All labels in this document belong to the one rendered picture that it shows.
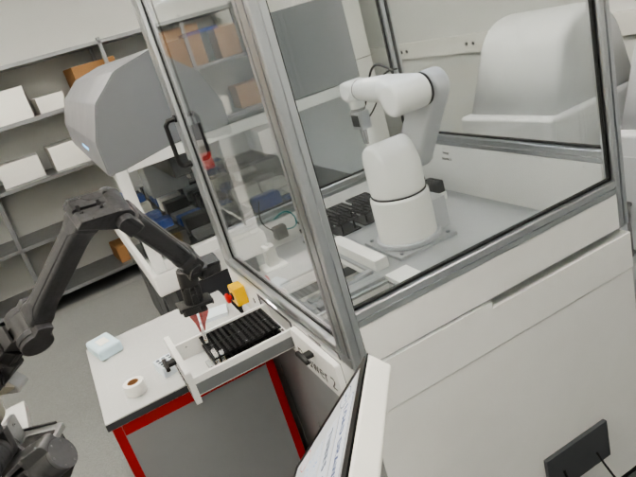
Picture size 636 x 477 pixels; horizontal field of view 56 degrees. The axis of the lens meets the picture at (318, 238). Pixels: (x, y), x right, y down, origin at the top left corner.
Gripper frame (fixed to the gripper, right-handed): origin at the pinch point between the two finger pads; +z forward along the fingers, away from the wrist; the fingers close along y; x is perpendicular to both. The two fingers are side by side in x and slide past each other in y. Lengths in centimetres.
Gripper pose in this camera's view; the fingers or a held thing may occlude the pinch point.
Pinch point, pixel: (202, 327)
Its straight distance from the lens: 182.9
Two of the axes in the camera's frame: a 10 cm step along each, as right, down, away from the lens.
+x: 4.3, 2.6, -8.6
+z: 1.7, 9.2, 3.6
